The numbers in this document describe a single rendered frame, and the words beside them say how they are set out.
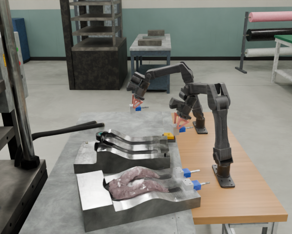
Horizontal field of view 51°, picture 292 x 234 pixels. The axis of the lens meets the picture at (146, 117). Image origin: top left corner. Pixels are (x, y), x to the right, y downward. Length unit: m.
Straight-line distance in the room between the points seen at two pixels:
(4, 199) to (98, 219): 0.53
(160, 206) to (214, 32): 7.09
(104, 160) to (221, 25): 6.88
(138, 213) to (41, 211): 0.43
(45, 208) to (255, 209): 0.92
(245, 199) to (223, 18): 6.94
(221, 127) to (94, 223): 0.73
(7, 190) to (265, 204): 1.22
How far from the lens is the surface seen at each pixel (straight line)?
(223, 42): 8.25
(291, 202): 2.98
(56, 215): 1.43
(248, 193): 1.55
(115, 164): 1.61
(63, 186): 1.59
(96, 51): 5.59
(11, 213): 1.53
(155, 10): 8.04
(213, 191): 1.53
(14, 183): 1.73
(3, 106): 1.84
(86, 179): 1.41
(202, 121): 2.11
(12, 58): 1.62
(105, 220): 1.30
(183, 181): 1.42
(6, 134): 1.66
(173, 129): 1.77
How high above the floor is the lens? 1.68
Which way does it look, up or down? 22 degrees down
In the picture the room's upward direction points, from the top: 1 degrees counter-clockwise
